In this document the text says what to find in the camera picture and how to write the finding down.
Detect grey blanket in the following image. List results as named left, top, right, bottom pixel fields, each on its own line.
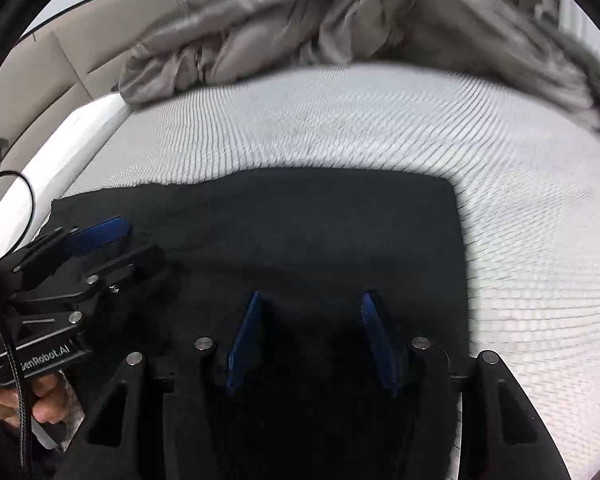
left=117, top=0, right=600, bottom=153

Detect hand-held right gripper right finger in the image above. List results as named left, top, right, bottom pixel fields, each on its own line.
left=360, top=290, right=573, bottom=480

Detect black pants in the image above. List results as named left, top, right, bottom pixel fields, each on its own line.
left=50, top=167, right=473, bottom=480

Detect black cable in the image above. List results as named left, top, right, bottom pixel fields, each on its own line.
left=0, top=170, right=37, bottom=480

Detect white quilted mattress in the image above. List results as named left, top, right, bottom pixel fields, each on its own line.
left=30, top=62, right=600, bottom=480

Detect person's left hand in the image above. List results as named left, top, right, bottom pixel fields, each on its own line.
left=0, top=372, right=86, bottom=426

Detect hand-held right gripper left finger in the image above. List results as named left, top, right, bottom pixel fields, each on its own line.
left=82, top=290, right=266, bottom=480

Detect beige padded headboard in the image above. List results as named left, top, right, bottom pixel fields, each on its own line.
left=0, top=0, right=191, bottom=161

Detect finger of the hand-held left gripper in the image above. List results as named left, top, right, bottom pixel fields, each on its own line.
left=0, top=216, right=132, bottom=291
left=15, top=244, right=167, bottom=331

